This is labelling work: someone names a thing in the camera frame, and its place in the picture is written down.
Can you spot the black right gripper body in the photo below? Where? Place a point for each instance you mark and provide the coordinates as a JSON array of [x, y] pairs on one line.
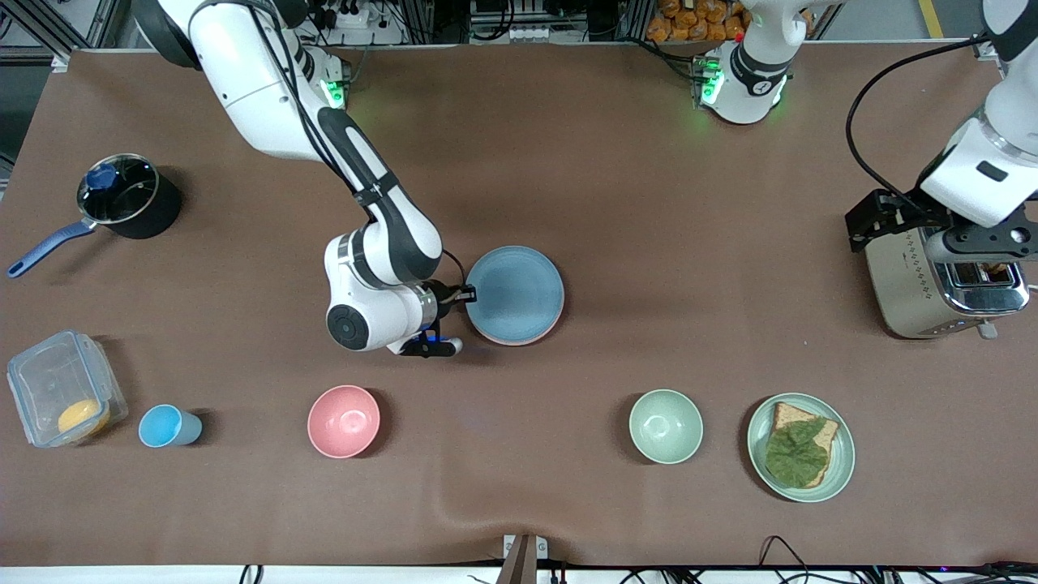
[[445, 299]]

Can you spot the blue plate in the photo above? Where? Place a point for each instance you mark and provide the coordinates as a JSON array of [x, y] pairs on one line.
[[514, 292]]

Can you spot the pink plate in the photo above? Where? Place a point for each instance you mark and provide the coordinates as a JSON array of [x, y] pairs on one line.
[[519, 344]]

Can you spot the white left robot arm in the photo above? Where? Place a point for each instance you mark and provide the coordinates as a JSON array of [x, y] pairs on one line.
[[981, 170]]

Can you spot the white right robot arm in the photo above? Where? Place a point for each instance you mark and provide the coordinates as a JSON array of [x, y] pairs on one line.
[[365, 316]]

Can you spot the beige chrome toaster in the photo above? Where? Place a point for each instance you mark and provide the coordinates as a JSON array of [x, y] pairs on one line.
[[908, 284]]

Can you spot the brown bread slice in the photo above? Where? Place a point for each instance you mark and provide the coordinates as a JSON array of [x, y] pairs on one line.
[[993, 266]]

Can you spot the pink bowl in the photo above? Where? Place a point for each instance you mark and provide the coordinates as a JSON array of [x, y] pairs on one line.
[[344, 422]]

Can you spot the toast slice with lettuce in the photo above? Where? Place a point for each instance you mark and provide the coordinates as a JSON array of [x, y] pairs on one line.
[[787, 415]]

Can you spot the brown table mat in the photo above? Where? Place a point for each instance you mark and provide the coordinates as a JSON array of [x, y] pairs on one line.
[[649, 162]]

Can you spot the green plate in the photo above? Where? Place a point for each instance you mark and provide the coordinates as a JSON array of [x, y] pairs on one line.
[[843, 464]]

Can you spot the green lettuce leaf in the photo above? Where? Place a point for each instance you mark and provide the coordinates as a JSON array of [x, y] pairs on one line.
[[795, 458]]

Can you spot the green bowl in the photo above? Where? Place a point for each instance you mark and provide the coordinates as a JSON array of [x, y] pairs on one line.
[[666, 427]]

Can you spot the metal table edge clamp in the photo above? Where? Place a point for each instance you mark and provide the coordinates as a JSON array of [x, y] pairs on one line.
[[525, 556]]

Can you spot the bag of oranges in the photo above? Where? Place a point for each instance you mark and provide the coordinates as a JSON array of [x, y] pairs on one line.
[[697, 20]]

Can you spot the white power strip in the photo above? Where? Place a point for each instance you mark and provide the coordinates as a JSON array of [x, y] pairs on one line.
[[535, 34], [345, 18]]

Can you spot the blue cup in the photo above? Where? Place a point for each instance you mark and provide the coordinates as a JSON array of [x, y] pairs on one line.
[[162, 427]]

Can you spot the glass lid blue knob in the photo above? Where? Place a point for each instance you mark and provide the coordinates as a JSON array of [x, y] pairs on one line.
[[122, 193]]

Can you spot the yellow orange round food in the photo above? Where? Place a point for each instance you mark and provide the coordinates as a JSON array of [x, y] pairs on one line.
[[83, 417]]

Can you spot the clear plastic food container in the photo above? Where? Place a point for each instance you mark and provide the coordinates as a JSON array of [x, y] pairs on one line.
[[49, 381]]

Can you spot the aluminium frame rail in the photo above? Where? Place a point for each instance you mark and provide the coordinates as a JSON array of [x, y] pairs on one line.
[[61, 62], [985, 50]]

